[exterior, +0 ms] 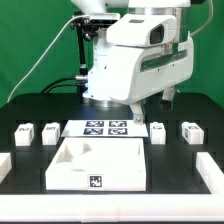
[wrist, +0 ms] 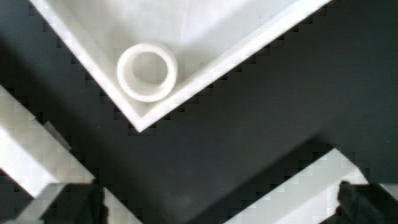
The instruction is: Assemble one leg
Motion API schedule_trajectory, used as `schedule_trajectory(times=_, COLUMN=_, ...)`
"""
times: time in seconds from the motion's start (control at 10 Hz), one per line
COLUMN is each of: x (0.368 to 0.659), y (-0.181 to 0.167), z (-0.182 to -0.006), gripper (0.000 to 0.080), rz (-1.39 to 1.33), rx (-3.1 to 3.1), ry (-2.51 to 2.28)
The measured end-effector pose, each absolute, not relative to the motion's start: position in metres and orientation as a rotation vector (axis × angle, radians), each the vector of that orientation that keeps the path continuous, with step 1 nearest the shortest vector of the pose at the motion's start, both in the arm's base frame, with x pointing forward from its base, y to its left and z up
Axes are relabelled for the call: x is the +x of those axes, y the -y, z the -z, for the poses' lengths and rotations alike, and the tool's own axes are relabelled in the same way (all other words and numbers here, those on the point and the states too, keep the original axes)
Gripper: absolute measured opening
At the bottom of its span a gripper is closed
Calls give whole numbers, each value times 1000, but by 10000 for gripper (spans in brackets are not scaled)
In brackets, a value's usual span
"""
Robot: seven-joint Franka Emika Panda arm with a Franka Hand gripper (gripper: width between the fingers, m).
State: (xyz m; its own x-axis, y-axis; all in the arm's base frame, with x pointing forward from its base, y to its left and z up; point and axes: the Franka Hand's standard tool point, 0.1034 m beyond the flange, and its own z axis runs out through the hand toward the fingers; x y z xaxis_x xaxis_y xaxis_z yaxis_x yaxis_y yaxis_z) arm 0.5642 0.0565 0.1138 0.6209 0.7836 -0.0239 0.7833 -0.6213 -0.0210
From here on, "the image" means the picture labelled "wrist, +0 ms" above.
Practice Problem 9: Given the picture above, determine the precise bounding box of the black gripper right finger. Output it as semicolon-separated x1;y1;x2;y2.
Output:
319;182;398;224

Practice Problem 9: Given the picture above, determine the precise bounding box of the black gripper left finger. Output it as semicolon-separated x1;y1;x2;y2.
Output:
12;182;110;224

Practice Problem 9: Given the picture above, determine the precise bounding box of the white square tabletop part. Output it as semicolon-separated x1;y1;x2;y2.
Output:
28;0;330;131

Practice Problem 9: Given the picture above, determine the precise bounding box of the white obstacle fence wall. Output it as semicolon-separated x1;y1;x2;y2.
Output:
0;86;142;224

